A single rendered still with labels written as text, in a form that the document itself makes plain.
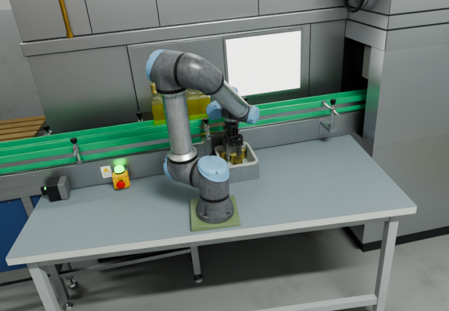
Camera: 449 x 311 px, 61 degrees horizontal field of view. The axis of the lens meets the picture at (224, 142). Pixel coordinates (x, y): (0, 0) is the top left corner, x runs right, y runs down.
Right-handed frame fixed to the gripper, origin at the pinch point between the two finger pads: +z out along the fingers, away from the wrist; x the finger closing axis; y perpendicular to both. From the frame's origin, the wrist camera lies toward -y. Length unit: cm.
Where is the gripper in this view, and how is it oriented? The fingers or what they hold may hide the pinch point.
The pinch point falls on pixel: (233, 155)
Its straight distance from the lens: 186.5
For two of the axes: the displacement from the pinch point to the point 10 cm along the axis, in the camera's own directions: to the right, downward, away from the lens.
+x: 9.7, -1.7, 1.7
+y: 2.3, 4.2, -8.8
